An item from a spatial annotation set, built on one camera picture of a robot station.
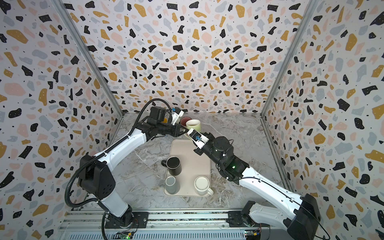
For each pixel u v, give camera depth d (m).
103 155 0.47
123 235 0.70
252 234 0.72
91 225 0.73
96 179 0.44
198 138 0.54
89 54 0.86
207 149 0.59
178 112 0.75
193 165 0.92
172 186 0.76
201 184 0.78
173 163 0.84
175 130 0.72
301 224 0.38
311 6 0.71
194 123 0.87
